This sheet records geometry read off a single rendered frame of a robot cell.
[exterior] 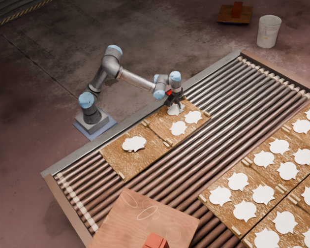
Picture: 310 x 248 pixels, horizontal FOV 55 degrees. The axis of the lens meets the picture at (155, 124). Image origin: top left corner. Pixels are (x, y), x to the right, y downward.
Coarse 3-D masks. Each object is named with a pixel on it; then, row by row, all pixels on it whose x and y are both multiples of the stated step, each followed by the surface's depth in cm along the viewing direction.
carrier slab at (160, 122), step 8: (184, 104) 244; (192, 104) 243; (160, 112) 240; (184, 112) 238; (200, 112) 236; (152, 120) 236; (160, 120) 235; (168, 120) 234; (176, 120) 233; (184, 120) 232; (200, 120) 231; (208, 120) 231; (152, 128) 230; (160, 128) 229; (168, 128) 228; (192, 128) 226; (160, 136) 224; (168, 136) 223; (176, 136) 223; (184, 136) 222; (168, 144) 220; (176, 144) 219
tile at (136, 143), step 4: (136, 136) 222; (128, 140) 220; (132, 140) 220; (136, 140) 220; (140, 140) 219; (144, 140) 219; (128, 144) 218; (132, 144) 218; (136, 144) 217; (140, 144) 217; (144, 144) 217; (128, 148) 216; (132, 148) 215; (136, 148) 215; (140, 148) 215
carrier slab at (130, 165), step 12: (132, 132) 230; (144, 132) 228; (108, 144) 224; (120, 144) 223; (156, 144) 220; (108, 156) 217; (120, 156) 216; (132, 156) 215; (144, 156) 214; (156, 156) 212; (120, 168) 209; (132, 168) 208; (144, 168) 208
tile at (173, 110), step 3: (174, 105) 243; (168, 108) 241; (171, 108) 241; (174, 108) 241; (177, 108) 240; (183, 108) 241; (168, 111) 239; (171, 111) 239; (174, 111) 238; (177, 111) 238; (183, 111) 238; (168, 114) 238; (171, 114) 237; (174, 114) 236; (177, 114) 236
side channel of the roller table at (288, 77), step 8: (248, 56) 274; (256, 56) 272; (256, 64) 271; (264, 64) 264; (272, 64) 263; (272, 72) 261; (280, 72) 255; (288, 72) 254; (288, 80) 251; (296, 80) 247; (304, 80) 246; (304, 88) 243
